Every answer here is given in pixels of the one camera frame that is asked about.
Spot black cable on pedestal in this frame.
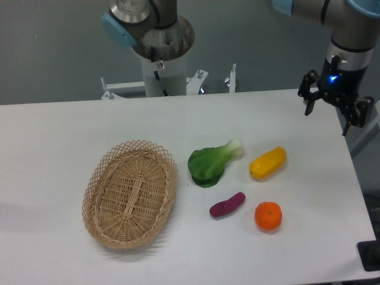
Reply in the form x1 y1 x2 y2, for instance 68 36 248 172
150 46 170 97

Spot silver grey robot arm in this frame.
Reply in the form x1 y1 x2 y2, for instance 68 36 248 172
102 1 379 129

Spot yellow mango toy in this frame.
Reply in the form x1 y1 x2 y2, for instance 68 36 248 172
249 147 287 180

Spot woven wicker basket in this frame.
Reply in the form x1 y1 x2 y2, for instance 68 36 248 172
82 140 178 250

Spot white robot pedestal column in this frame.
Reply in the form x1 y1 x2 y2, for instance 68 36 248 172
132 15 195 95

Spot orange tangerine toy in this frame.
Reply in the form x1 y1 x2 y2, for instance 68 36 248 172
254 201 282 231

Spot white metal mounting frame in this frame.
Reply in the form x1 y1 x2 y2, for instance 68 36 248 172
100 63 240 100

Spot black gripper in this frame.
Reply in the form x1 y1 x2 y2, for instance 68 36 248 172
297 59 374 136

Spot green bok choy toy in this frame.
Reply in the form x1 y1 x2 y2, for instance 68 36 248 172
187 138 243 188

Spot purple sweet potato toy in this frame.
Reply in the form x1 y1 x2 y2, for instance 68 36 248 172
209 192 246 218

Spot black device at table edge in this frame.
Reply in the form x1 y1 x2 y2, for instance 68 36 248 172
357 240 379 272

